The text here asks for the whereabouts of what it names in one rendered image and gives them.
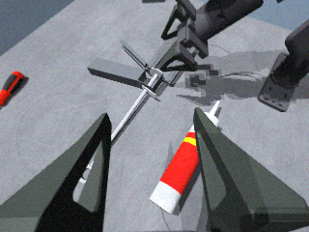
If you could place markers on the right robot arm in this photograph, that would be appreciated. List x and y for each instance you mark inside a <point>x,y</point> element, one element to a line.
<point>283,77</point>

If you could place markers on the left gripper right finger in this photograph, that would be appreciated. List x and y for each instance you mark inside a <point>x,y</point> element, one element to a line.
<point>255,199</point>

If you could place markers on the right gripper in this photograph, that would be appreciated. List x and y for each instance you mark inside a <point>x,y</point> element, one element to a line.
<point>197,26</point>

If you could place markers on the white sealant cartridge with red and yellow stripes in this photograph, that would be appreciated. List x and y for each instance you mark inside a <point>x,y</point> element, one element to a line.
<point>173,182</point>

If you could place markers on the red and black screwdriver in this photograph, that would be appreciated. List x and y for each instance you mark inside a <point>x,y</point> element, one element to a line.
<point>10,86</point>

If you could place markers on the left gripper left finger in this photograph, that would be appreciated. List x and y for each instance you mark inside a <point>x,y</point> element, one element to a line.
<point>45,203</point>

